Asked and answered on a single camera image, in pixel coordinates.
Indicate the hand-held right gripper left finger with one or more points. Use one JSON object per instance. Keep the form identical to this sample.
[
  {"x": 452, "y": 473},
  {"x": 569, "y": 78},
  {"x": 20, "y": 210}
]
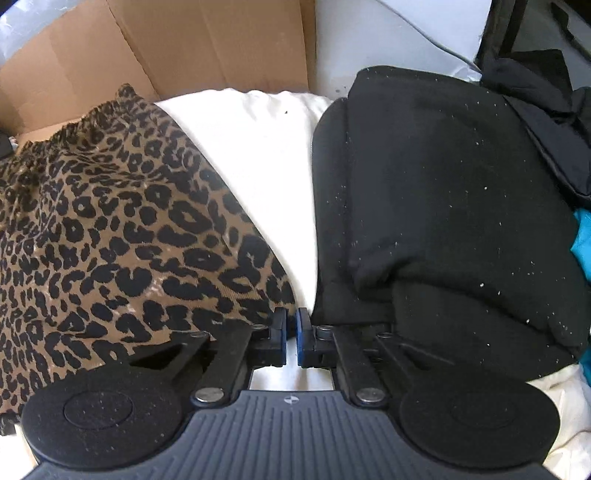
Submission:
[{"x": 280, "y": 332}]

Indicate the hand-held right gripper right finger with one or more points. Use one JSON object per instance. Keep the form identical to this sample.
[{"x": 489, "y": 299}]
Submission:
[{"x": 302, "y": 337}]

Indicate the leopard print pants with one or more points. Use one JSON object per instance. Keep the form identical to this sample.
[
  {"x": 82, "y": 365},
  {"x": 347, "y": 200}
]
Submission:
[{"x": 115, "y": 230}]

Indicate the bear print blanket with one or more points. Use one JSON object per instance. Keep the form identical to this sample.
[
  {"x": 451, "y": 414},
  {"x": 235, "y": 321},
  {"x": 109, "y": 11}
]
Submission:
[{"x": 258, "y": 161}]

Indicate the folded black sweater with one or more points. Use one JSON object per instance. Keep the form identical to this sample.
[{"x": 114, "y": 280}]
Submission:
[{"x": 438, "y": 207}]

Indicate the teal jersey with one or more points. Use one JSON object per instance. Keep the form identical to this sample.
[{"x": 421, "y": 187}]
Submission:
[{"x": 582, "y": 249}]

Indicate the flattened cardboard box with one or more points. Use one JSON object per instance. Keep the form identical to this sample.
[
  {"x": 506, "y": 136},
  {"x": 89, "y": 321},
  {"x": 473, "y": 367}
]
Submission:
[{"x": 184, "y": 46}]

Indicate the black shirt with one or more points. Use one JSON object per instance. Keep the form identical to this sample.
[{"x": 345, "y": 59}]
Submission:
[{"x": 5, "y": 145}]

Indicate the crumpled black clothing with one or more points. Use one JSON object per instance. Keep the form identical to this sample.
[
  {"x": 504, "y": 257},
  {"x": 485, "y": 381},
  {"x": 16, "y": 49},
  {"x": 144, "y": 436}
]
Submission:
[{"x": 531, "y": 78}]

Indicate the black metal pole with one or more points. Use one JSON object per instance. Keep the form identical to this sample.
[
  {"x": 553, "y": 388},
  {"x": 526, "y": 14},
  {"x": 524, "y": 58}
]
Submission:
[{"x": 512, "y": 23}]

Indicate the grey storage bag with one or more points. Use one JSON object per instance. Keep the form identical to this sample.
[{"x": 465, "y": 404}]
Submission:
[{"x": 545, "y": 27}]

